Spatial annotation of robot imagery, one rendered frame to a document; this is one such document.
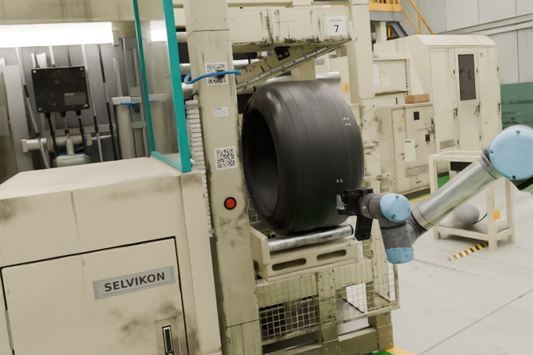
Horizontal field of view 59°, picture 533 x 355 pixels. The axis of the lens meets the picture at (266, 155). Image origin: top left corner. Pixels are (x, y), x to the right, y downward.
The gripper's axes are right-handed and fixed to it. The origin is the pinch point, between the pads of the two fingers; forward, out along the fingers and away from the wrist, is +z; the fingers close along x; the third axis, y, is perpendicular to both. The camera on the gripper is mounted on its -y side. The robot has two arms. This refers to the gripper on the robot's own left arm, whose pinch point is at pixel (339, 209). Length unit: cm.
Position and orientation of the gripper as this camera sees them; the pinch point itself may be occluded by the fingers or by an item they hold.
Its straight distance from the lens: 163.9
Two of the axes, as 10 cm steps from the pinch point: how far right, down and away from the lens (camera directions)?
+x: -9.4, 1.2, -3.3
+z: -3.2, 0.6, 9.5
